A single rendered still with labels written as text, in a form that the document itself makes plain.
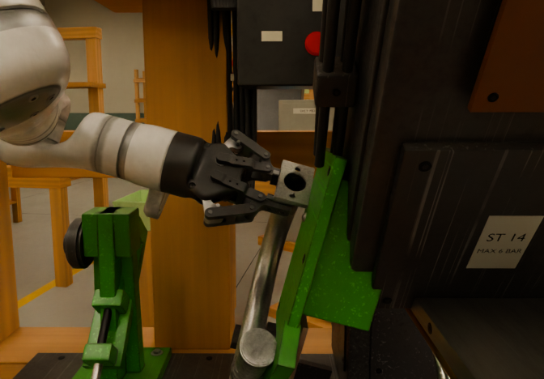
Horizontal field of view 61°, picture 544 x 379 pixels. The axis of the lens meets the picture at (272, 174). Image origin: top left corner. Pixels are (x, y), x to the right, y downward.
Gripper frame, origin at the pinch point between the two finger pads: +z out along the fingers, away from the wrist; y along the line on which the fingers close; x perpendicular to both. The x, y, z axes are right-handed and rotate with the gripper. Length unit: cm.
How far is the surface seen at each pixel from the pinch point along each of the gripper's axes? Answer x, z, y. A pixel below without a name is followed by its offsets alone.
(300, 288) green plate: -5.3, 3.2, -13.7
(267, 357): -0.4, 1.9, -19.3
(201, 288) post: 34.7, -8.0, -1.3
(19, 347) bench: 49, -38, -15
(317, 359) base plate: 32.8, 14.3, -8.7
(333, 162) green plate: -13.7, 2.9, -4.6
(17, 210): 472, -266, 196
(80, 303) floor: 285, -98, 60
